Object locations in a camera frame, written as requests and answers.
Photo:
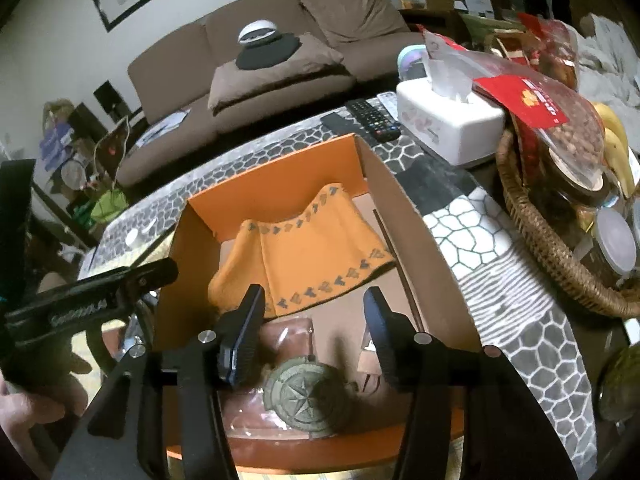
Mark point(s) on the left hand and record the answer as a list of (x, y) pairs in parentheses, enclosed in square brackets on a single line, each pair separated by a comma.
[(21, 410)]

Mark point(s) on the wicker basket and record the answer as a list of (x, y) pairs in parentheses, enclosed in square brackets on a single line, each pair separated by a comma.
[(550, 251)]

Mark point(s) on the orange cardboard box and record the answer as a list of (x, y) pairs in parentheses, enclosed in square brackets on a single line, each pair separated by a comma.
[(419, 284)]

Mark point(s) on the plastic lidded jar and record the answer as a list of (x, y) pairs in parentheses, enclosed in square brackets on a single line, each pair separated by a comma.
[(616, 242)]

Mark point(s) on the dark flat remote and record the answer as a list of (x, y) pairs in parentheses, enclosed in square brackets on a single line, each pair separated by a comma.
[(338, 124)]

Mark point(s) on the bananas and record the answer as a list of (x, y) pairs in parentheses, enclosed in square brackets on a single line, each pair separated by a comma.
[(616, 147)]

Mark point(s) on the black round pad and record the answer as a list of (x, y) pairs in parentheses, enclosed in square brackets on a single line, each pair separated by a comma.
[(273, 51)]

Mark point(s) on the white tissue box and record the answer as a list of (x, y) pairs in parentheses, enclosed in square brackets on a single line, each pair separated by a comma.
[(462, 133)]

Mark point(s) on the bag of nuts red label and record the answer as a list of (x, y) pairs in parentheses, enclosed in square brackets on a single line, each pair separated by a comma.
[(561, 118)]

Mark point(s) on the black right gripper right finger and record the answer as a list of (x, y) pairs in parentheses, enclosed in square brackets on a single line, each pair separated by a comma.
[(397, 344)]

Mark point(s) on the brown packet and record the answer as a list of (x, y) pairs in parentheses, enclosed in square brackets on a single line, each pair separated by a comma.
[(347, 348)]

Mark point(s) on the orange knit scarf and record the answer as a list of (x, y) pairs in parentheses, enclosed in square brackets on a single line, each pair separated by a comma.
[(327, 250)]

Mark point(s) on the black remote control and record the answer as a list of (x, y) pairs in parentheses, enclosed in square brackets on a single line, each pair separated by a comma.
[(382, 128)]

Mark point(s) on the brown sofa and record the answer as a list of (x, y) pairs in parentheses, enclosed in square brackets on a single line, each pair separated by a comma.
[(175, 73)]

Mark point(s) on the green bag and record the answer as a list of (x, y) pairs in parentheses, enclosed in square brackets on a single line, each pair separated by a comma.
[(109, 206)]

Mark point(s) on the grey stone pattern mat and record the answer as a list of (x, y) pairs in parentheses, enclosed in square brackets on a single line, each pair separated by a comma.
[(513, 304)]

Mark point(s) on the white round device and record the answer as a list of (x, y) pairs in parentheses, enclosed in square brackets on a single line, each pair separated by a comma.
[(256, 32)]

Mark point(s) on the brown sofa cushion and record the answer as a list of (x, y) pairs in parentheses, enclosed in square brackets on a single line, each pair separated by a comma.
[(231, 85)]

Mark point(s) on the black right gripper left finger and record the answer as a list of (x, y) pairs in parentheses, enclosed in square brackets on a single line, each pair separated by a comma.
[(238, 332)]

